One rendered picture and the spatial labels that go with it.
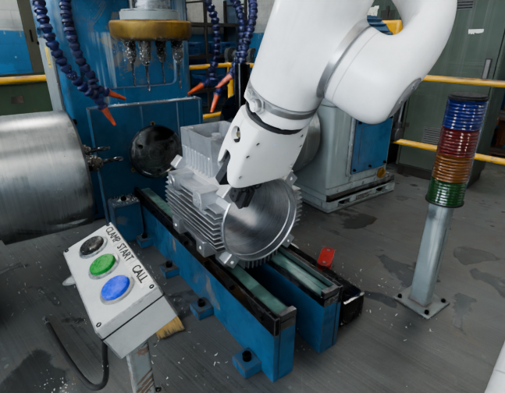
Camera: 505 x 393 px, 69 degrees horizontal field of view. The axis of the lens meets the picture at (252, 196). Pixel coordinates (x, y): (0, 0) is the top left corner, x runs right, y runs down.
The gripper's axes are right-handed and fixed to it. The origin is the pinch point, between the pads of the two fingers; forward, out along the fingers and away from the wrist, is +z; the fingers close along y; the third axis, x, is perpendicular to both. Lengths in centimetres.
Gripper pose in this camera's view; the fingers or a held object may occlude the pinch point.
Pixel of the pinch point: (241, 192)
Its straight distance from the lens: 54.4
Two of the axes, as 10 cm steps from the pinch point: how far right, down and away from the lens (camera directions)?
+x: -4.9, -7.5, 4.5
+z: -2.9, 6.3, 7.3
